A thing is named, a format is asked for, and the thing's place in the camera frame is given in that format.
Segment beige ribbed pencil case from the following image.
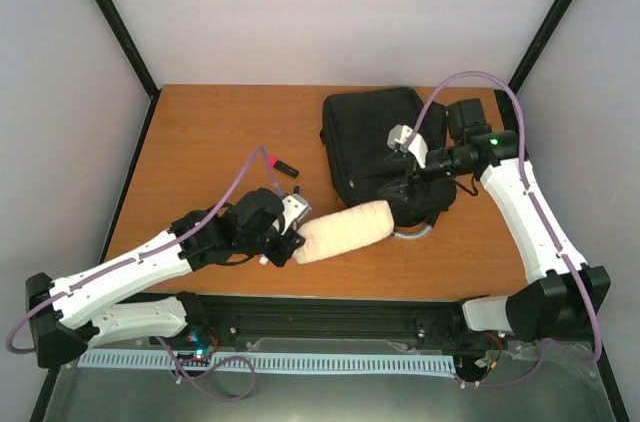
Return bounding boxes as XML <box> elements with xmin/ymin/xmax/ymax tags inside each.
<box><xmin>292</xmin><ymin>200</ymin><xmax>394</xmax><ymax>264</ymax></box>

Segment right black frame post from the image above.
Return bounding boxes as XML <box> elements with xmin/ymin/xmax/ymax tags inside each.
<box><xmin>503</xmin><ymin>0</ymin><xmax>609</xmax><ymax>98</ymax></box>

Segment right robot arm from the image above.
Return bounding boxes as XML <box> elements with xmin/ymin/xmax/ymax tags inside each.
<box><xmin>424</xmin><ymin>99</ymin><xmax>611</xmax><ymax>342</ymax></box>

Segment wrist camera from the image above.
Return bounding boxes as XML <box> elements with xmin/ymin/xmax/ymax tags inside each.
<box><xmin>387</xmin><ymin>124</ymin><xmax>429</xmax><ymax>169</ymax></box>
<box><xmin>278</xmin><ymin>193</ymin><xmax>311</xmax><ymax>234</ymax></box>

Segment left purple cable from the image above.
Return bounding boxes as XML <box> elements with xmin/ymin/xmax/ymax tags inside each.
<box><xmin>5</xmin><ymin>145</ymin><xmax>281</xmax><ymax>401</ymax></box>

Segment purple cable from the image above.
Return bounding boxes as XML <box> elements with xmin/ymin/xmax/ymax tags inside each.
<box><xmin>407</xmin><ymin>71</ymin><xmax>604</xmax><ymax>390</ymax></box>
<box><xmin>5</xmin><ymin>145</ymin><xmax>281</xmax><ymax>401</ymax></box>

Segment pink highlighter marker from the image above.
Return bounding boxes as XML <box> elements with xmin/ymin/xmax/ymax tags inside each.
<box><xmin>269</xmin><ymin>156</ymin><xmax>299</xmax><ymax>178</ymax></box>

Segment light blue cable duct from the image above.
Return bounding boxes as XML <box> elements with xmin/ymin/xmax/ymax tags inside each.
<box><xmin>77</xmin><ymin>349</ymin><xmax>455</xmax><ymax>378</ymax></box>

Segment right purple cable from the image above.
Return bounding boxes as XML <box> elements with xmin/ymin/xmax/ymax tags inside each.
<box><xmin>407</xmin><ymin>71</ymin><xmax>604</xmax><ymax>390</ymax></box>

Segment black mounting rail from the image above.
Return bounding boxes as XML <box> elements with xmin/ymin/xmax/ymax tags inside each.
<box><xmin>177</xmin><ymin>292</ymin><xmax>488</xmax><ymax>351</ymax></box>

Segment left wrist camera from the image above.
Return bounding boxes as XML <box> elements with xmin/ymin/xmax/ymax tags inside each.
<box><xmin>278</xmin><ymin>193</ymin><xmax>311</xmax><ymax>234</ymax></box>

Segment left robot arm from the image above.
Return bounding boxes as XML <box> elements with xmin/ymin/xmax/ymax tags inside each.
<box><xmin>25</xmin><ymin>188</ymin><xmax>311</xmax><ymax>368</ymax></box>

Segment black frame post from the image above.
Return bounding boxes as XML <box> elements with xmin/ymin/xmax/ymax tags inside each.
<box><xmin>62</xmin><ymin>0</ymin><xmax>161</xmax><ymax>101</ymax></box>
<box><xmin>503</xmin><ymin>0</ymin><xmax>609</xmax><ymax>98</ymax></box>

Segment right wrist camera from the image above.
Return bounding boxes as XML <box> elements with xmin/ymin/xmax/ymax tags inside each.
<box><xmin>387</xmin><ymin>124</ymin><xmax>429</xmax><ymax>169</ymax></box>

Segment black student backpack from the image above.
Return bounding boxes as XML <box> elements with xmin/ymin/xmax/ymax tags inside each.
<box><xmin>320</xmin><ymin>87</ymin><xmax>457</xmax><ymax>228</ymax></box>

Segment left black frame post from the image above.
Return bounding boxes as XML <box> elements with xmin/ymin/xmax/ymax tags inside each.
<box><xmin>62</xmin><ymin>0</ymin><xmax>161</xmax><ymax>101</ymax></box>

